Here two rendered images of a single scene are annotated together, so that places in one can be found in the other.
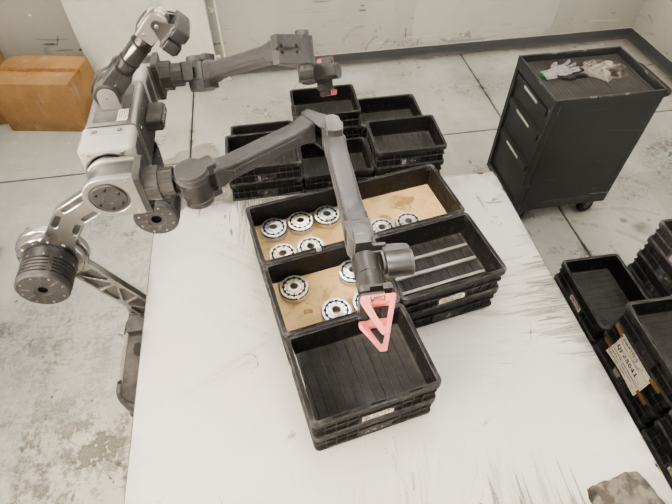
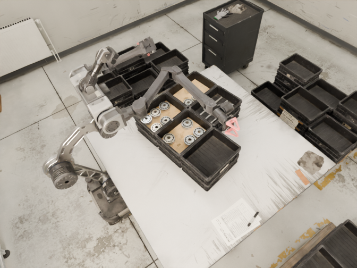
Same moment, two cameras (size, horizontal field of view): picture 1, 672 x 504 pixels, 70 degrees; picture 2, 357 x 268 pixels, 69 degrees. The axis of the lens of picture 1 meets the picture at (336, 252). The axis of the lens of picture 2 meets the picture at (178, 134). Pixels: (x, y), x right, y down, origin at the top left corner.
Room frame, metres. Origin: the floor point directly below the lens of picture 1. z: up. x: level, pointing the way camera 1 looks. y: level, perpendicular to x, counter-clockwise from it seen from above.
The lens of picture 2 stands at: (-0.21, 0.53, 2.67)
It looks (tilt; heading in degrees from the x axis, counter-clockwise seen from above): 54 degrees down; 339
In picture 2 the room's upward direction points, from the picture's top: 6 degrees counter-clockwise
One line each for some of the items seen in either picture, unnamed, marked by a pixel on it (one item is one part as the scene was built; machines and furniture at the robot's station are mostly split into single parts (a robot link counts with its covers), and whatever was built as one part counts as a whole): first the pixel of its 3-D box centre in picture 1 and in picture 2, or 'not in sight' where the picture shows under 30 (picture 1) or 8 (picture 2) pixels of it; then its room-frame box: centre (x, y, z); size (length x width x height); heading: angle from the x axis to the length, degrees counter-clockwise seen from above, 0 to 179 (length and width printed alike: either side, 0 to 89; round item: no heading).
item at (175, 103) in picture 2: (305, 232); (160, 116); (1.24, 0.12, 0.87); 0.40 x 0.30 x 0.11; 108
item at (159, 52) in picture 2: (386, 131); (155, 61); (2.62, -0.34, 0.31); 0.40 x 0.30 x 0.34; 99
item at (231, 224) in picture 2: not in sight; (236, 221); (0.18, -0.01, 0.70); 0.33 x 0.23 x 0.01; 99
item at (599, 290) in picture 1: (600, 302); (269, 101); (1.31, -1.29, 0.26); 0.40 x 0.30 x 0.23; 8
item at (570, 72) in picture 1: (561, 69); (221, 13); (2.38, -1.22, 0.88); 0.25 x 0.19 x 0.03; 99
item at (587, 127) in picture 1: (560, 141); (229, 42); (2.32, -1.34, 0.45); 0.60 x 0.45 x 0.90; 99
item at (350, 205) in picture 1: (345, 184); (192, 89); (0.88, -0.02, 1.45); 0.43 x 0.06 x 0.11; 9
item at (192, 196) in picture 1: (190, 186); (138, 110); (0.88, 0.36, 1.44); 0.10 x 0.09 x 0.05; 99
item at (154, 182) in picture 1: (158, 182); (125, 114); (0.89, 0.44, 1.45); 0.09 x 0.08 x 0.12; 9
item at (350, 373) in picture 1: (360, 368); (210, 156); (0.67, -0.07, 0.87); 0.40 x 0.30 x 0.11; 108
